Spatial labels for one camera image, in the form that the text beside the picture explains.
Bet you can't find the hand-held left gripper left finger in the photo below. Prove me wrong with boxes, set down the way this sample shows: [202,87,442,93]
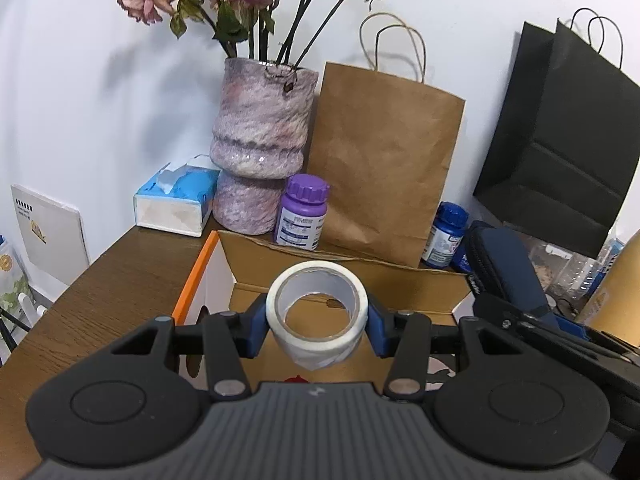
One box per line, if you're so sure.
[111,292,271,402]

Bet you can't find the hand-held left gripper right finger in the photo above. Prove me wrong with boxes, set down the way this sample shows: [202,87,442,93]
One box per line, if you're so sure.
[367,296,523,403]

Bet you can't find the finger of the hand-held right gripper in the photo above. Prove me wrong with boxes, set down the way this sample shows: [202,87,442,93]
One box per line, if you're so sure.
[472,292,636,368]
[552,312,640,351]

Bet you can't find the red cardboard box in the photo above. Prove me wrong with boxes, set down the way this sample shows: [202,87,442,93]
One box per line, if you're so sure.
[172,230,481,392]

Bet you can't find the white tape roll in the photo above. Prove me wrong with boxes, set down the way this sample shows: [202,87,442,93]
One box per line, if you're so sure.
[265,261,370,372]

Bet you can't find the navy zipper case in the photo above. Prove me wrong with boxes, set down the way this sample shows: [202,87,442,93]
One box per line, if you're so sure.
[462,220,558,331]

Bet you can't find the clear plastic bottle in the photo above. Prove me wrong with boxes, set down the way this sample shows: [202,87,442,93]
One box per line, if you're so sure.
[547,252,603,307]

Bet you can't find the yellow thermos jug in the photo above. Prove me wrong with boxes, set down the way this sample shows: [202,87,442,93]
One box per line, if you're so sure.
[575,230,640,348]

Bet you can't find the clear container of oats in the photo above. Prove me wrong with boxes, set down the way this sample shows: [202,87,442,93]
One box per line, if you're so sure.
[527,240,566,292]

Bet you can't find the blue pill bottle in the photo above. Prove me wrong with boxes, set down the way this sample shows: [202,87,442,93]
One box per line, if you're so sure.
[421,201,470,269]

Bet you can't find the purple pill bottle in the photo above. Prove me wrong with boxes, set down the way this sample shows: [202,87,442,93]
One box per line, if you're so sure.
[274,174,330,252]

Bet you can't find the blue white tissue box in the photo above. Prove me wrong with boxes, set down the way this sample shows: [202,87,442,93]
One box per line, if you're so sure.
[133,155,221,238]

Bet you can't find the brown paper bag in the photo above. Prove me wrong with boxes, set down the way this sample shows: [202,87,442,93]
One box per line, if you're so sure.
[306,12,466,268]

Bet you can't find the black paper bag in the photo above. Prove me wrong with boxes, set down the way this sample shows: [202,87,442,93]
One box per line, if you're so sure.
[472,7,640,259]

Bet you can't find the pink marbled vase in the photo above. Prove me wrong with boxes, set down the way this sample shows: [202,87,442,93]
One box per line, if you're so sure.
[209,57,319,236]

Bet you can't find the blue white floor bags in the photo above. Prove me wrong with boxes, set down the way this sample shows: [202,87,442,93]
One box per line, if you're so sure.
[0,235,31,322]

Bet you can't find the white wall panel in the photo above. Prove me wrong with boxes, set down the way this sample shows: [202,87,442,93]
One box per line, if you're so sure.
[11,184,91,286]

